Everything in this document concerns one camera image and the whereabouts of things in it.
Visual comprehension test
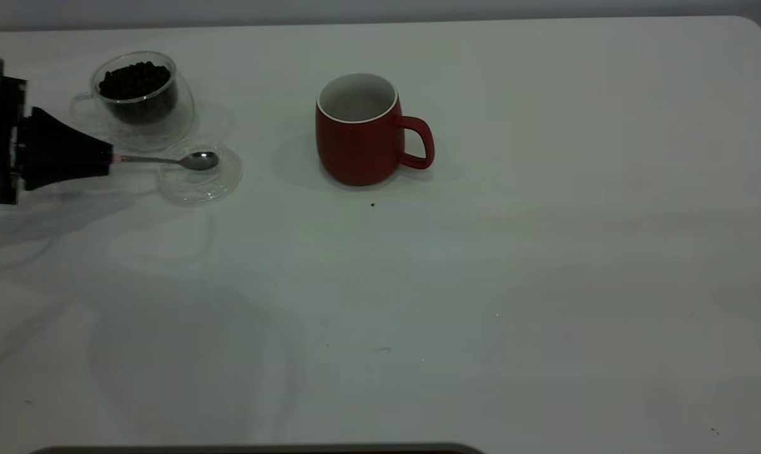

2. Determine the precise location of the pink-handled metal spoon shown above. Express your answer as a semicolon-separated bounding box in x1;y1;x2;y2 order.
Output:
111;151;220;172

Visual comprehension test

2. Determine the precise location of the red ceramic mug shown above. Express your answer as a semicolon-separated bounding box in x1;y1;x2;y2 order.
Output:
315;73;435;187

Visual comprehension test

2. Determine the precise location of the coffee beans heap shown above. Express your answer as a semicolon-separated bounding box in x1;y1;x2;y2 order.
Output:
98;62;172;103

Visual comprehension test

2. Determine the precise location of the double-walled glass cup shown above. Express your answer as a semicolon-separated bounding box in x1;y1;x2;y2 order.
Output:
71;52;196;151

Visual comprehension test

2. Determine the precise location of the small clear glass dish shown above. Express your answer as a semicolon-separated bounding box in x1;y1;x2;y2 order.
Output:
158;139;244;204

